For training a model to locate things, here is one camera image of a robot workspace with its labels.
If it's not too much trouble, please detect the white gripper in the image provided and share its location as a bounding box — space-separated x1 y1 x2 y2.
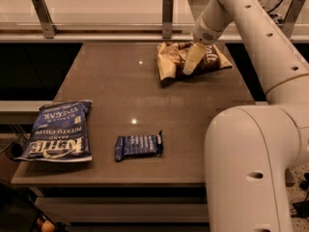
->
183 14 226 75

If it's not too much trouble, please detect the brown chip bag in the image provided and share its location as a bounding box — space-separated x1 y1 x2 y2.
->
157 42 232 81

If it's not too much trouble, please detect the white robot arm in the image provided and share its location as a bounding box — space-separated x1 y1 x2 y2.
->
193 0 309 232

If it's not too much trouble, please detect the blue Kettle chip bag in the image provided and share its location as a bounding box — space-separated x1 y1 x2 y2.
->
17 101 92 162

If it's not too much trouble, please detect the small blue snack bar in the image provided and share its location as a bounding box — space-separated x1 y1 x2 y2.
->
115 131 164 161

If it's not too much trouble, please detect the orange fruit under table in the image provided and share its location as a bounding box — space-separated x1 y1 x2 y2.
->
37 218 56 232

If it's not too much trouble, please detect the middle metal rail bracket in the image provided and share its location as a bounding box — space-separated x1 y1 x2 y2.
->
162 0 174 39

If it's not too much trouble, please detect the metal rail bracket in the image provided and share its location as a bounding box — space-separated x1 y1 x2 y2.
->
162 0 174 39
280 0 306 38
31 0 57 39

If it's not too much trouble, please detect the right metal rail bracket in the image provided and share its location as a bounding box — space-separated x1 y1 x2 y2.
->
280 0 306 38

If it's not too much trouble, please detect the left metal rail bracket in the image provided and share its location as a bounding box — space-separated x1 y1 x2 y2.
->
31 0 57 39

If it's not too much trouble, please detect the glass partition rail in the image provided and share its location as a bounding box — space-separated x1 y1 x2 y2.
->
0 21 309 44

